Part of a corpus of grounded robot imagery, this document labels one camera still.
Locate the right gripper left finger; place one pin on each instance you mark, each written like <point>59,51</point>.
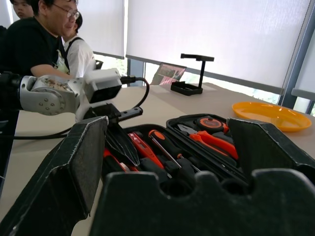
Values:
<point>61,177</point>

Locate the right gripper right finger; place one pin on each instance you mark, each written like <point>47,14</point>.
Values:
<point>265,147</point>

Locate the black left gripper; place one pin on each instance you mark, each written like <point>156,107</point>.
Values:
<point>110,111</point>

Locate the orange voltage tester pen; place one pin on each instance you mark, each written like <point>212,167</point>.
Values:
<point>142,147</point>

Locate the large orange black screwdriver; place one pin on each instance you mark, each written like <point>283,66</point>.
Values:
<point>172,150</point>

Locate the black tool case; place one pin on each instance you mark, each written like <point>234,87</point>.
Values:
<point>170,123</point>

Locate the yellow plastic plate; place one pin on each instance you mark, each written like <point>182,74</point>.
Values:
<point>270,120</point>

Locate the orange black tape measure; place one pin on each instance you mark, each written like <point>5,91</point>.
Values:
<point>209,123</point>

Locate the black metal stand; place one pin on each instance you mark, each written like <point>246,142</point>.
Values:
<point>187,89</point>

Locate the open laptop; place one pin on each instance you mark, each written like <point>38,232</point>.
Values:
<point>169,73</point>

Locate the person in white shirt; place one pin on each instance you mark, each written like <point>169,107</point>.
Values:
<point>81,56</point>

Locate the person in black shirt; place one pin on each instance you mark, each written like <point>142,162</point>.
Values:
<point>29,44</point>

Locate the dark haired person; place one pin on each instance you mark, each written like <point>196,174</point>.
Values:
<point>22,8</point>

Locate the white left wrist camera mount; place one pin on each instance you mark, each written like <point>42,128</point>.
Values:
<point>103,81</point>

